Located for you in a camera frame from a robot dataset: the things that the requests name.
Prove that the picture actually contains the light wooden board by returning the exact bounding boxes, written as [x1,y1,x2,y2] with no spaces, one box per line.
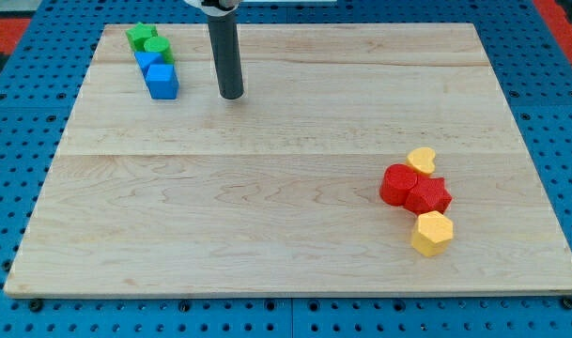
[4,23,572,300]

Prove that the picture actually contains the red cylinder block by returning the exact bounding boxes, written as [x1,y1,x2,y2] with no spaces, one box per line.
[379,163,418,207]

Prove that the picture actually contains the yellow heart block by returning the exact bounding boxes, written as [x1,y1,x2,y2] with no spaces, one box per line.
[405,146,436,177]

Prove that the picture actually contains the red star block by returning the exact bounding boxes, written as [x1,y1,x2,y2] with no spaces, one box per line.
[403,177,453,215]

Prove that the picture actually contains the blue cube block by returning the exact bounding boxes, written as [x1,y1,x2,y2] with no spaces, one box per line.
[145,64,179,100]

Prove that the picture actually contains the yellow hexagon block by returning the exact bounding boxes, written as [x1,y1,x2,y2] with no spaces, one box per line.
[410,211,455,257]

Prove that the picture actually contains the blue triangle block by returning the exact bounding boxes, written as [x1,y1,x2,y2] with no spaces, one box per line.
[133,51,164,77]

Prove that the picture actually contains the green cylinder block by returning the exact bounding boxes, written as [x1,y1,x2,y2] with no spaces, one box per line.
[144,36,174,64]

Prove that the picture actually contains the green star block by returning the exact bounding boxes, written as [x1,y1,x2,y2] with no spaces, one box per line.
[125,23,158,52]

